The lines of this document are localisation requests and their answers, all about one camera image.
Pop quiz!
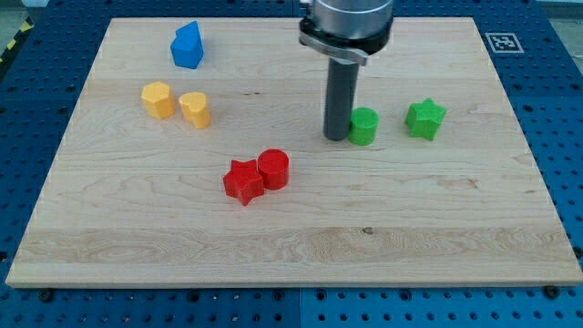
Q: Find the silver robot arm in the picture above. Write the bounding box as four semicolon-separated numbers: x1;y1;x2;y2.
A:
299;0;394;66

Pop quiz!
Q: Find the red star block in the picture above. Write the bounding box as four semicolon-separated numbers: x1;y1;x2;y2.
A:
223;159;264;206

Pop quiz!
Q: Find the green star block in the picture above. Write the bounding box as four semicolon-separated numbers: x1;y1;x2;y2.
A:
405;98;447;140

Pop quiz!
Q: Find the red cylinder block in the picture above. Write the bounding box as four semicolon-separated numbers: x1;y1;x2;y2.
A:
258;149;290;190

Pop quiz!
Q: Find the green cylinder block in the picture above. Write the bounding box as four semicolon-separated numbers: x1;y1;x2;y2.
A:
348;108;379;146

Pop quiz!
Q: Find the wooden board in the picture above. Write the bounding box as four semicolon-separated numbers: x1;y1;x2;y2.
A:
6;17;582;288

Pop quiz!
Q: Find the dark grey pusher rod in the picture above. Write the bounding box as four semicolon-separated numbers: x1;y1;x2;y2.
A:
322;57;359;141

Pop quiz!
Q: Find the yellow heart block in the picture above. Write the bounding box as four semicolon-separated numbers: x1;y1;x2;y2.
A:
179;92;211;129

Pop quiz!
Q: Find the yellow hexagon block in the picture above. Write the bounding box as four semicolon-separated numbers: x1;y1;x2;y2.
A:
141;81;176;119

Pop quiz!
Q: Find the blue pentagon block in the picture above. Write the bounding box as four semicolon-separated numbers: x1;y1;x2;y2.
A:
170;21;204;69

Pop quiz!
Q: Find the white fiducial marker tag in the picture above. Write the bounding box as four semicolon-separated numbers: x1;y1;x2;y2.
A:
485;32;524;54

